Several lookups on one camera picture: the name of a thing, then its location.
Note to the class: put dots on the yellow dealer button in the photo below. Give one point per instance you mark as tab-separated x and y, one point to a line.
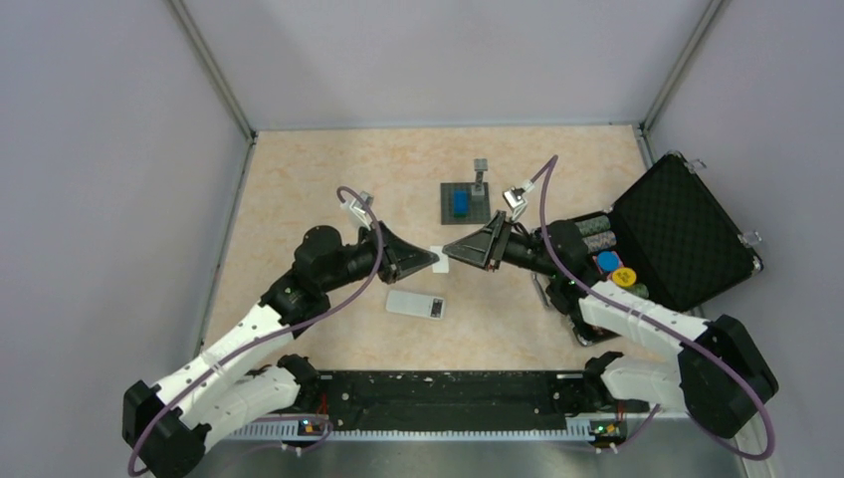
624	277

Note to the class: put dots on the black poker chip case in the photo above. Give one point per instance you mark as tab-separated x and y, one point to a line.
669	228

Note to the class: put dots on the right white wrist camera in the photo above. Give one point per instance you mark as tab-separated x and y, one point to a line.
515	198

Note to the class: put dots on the blue round chip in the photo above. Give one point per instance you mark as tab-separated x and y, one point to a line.
608	261

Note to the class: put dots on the white battery cover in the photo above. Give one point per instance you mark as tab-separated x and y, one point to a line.
441	266

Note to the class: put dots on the grey lego baseplate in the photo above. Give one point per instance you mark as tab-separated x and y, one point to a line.
479	212

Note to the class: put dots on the blue lego brick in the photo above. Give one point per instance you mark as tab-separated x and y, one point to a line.
460	203

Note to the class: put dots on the grey lego tower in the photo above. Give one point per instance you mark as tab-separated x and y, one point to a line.
478	189

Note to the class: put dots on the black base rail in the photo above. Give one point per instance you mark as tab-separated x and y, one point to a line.
461	400

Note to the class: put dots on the white remote control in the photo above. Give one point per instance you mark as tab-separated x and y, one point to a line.
415	305

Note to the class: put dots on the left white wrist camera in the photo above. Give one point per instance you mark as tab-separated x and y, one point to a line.
355	209

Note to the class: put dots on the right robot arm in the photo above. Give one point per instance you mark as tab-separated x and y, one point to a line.
713	370

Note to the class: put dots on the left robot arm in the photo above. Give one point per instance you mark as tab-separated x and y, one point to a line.
171	424

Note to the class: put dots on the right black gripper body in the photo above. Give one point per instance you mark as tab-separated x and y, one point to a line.
497	243

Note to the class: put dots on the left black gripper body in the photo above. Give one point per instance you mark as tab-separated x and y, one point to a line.
391	269

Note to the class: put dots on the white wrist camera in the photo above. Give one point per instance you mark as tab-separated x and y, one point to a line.
515	198
355	209

